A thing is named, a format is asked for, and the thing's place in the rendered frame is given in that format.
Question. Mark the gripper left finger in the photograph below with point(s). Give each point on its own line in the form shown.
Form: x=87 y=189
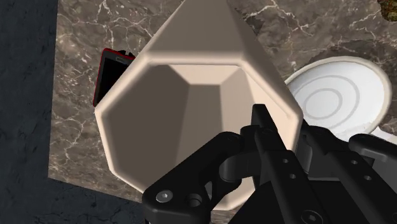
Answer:
x=186 y=192

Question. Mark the white plate with grey rings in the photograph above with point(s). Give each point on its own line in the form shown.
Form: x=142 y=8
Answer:
x=341 y=93

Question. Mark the red phone with black screen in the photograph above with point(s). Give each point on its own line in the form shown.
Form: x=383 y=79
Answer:
x=108 y=74

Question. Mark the mottled brown green object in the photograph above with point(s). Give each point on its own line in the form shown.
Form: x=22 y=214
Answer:
x=389 y=9

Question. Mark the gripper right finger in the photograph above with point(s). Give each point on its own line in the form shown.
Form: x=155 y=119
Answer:
x=347 y=173

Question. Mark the beige octagonal cup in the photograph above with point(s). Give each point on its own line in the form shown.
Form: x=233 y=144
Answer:
x=173 y=102

